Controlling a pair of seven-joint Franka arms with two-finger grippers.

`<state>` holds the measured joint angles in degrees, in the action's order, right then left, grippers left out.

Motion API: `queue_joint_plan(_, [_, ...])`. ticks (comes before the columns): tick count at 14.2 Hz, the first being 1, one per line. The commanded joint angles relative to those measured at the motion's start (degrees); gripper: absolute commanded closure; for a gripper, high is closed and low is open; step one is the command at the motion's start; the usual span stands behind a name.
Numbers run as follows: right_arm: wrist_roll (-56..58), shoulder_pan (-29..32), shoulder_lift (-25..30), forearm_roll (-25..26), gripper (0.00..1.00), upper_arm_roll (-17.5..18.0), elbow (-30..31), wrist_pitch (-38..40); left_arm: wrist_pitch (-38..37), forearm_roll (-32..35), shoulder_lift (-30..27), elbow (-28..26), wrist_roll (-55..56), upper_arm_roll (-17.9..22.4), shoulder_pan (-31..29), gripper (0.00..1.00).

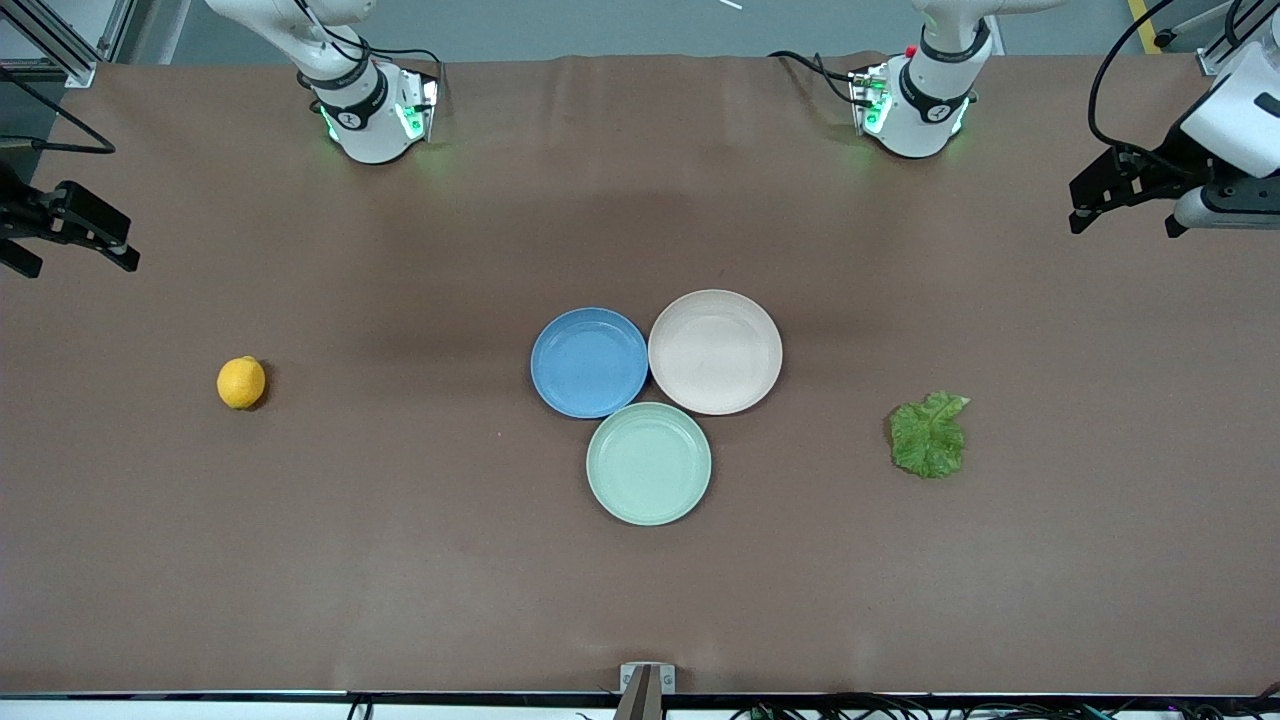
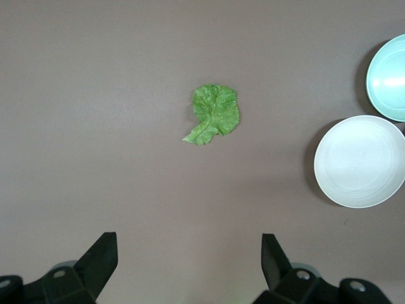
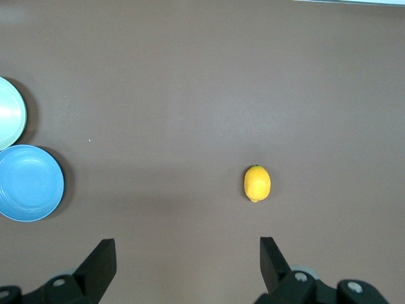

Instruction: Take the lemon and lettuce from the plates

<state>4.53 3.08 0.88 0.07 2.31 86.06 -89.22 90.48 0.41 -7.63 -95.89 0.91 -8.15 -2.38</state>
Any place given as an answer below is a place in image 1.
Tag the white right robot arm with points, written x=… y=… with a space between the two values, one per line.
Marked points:
x=365 y=125

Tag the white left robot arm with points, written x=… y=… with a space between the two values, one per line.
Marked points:
x=925 y=100

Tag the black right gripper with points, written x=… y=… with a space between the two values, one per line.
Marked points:
x=18 y=214

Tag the brown table cover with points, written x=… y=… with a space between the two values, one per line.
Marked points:
x=300 y=500

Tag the blue plate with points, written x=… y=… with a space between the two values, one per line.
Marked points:
x=590 y=362

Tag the green lettuce leaf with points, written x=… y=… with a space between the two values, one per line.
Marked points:
x=928 y=440

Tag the mint green plate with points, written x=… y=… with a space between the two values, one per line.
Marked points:
x=648 y=465

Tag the black table edge rail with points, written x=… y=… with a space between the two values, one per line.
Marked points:
x=200 y=694

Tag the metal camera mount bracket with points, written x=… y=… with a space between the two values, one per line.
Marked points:
x=630 y=678

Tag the yellow lemon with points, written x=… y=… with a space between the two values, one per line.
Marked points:
x=241 y=383

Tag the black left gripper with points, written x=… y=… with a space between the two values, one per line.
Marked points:
x=1176 y=160

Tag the aluminium frame profile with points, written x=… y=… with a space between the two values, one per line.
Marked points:
x=1225 y=45
x=60 y=45

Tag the beige plate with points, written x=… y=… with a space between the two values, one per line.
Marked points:
x=715 y=352

